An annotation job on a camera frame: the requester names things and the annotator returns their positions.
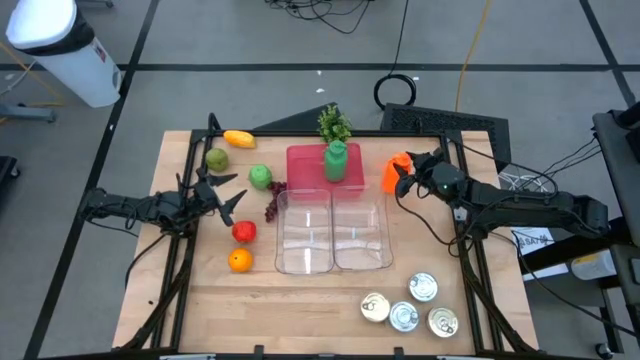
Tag small green potted plant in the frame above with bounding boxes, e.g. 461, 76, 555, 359
317, 103, 354, 145

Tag orange fruit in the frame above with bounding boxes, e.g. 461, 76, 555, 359
228, 247, 255, 274

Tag green apple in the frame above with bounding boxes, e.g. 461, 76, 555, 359
248, 163, 274, 191

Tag clear plastic bin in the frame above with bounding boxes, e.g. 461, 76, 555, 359
332, 185, 395, 272
274, 188, 335, 276

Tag dark red grape bunch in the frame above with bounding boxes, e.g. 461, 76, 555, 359
263, 180, 289, 224

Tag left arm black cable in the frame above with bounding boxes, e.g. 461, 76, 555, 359
124, 232, 170, 289

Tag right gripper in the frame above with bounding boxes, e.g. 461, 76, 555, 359
393, 148, 444, 199

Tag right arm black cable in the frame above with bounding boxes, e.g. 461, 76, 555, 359
394, 194, 469, 259

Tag black perforated case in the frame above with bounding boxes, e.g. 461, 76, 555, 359
380, 103, 512, 174

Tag white paper sign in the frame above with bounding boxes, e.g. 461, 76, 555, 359
509, 227, 555, 252

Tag black cart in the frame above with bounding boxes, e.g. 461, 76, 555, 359
592, 102, 640, 251

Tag white plastic container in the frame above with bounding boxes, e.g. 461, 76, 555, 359
569, 248, 619, 281

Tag white trash can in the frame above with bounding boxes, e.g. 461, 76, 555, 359
5, 0, 123, 109

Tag yellow cable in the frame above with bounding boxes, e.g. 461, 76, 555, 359
453, 0, 494, 112
0, 42, 65, 109

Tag black floor cable bundle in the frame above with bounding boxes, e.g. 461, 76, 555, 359
263, 0, 374, 35

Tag orange plastic bottle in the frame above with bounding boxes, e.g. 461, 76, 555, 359
381, 152, 414, 195

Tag red apple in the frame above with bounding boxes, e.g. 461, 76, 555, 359
231, 220, 258, 244

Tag green plastic bottle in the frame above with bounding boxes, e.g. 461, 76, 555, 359
323, 139, 350, 184

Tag black aluminium table frame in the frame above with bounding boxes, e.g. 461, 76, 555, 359
112, 112, 541, 357

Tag coiled black floor cable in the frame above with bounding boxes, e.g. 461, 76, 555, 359
373, 73, 418, 111

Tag green pear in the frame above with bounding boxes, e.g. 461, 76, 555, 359
205, 147, 230, 173

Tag Wild Planet tin can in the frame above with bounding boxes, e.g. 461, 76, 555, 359
360, 292, 392, 324

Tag grey stand base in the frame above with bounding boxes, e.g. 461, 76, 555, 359
0, 102, 57, 125

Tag yellow mango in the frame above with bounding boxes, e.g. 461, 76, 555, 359
223, 129, 257, 150

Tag white cables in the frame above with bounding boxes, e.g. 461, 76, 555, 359
499, 172, 569, 221

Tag gold lid tin can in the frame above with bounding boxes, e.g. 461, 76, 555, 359
426, 306, 460, 339

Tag silver lid tin can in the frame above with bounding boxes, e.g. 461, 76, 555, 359
408, 271, 440, 303
388, 300, 421, 334

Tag pink plastic tray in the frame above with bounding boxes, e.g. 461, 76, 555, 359
286, 142, 366, 195

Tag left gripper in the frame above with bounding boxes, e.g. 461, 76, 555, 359
187, 167, 249, 228

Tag black floor object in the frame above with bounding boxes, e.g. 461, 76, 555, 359
0, 155, 21, 181

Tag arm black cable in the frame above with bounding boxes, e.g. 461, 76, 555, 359
124, 232, 170, 289
394, 194, 469, 259

